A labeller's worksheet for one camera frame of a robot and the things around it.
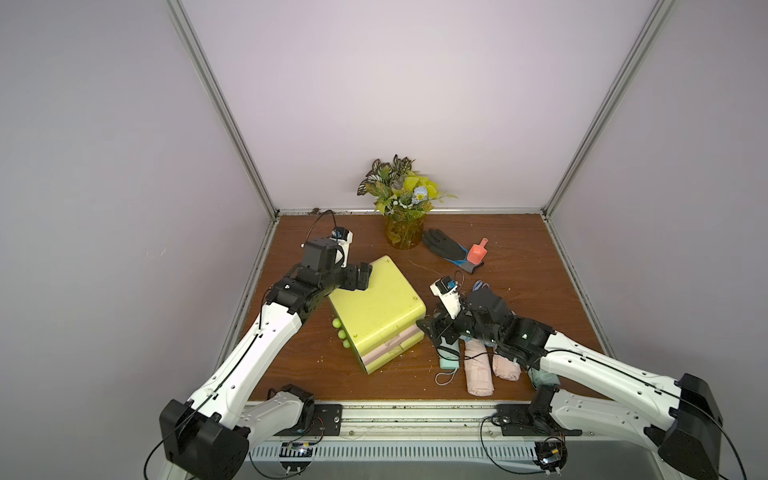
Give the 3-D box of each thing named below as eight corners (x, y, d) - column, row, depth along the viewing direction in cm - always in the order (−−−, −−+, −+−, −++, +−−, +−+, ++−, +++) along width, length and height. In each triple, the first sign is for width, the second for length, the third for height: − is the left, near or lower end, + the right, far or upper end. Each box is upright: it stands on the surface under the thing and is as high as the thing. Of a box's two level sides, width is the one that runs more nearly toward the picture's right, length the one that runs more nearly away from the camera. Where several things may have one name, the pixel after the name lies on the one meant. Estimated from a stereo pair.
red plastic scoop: (464, 258, 108) (465, 253, 106) (477, 239, 114) (478, 234, 112) (479, 265, 106) (480, 261, 104) (491, 246, 112) (493, 241, 110)
